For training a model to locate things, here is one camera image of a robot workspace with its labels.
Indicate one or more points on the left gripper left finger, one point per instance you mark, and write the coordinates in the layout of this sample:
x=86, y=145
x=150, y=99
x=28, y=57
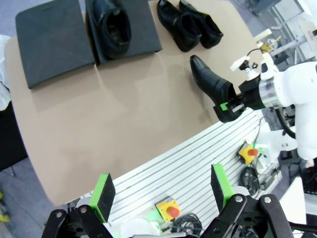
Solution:
x=102, y=198

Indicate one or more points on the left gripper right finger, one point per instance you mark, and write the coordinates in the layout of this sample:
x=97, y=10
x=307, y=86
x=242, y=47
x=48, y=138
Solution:
x=218, y=188

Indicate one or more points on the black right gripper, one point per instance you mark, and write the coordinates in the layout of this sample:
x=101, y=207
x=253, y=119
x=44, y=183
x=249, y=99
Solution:
x=251, y=94

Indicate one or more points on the black leather dress shoe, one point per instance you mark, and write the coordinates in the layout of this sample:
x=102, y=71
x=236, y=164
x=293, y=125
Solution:
x=99, y=22
x=171, y=17
x=213, y=32
x=210, y=81

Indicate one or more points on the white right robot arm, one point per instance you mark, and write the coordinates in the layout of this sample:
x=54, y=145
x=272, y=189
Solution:
x=297, y=84

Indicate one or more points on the black shoe stand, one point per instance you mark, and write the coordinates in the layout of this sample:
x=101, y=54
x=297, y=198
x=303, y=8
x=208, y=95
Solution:
x=54, y=42
x=146, y=29

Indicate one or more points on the white device with green light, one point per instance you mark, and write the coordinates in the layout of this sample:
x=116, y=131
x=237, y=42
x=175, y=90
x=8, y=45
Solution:
x=138, y=226

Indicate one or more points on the yellow emergency stop button box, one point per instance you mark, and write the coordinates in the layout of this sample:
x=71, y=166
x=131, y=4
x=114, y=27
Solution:
x=164, y=207
x=247, y=152

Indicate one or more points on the black cabinet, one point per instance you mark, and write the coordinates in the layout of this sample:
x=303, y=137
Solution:
x=12, y=138

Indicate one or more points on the translucent white plastic cover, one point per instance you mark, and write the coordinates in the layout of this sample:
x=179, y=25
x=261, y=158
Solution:
x=3, y=86

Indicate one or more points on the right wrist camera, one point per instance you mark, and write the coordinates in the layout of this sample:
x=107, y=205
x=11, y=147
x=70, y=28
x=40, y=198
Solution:
x=239, y=64

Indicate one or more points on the white slotted base plate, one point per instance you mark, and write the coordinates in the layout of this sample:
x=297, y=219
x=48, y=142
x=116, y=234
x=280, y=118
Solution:
x=161, y=178

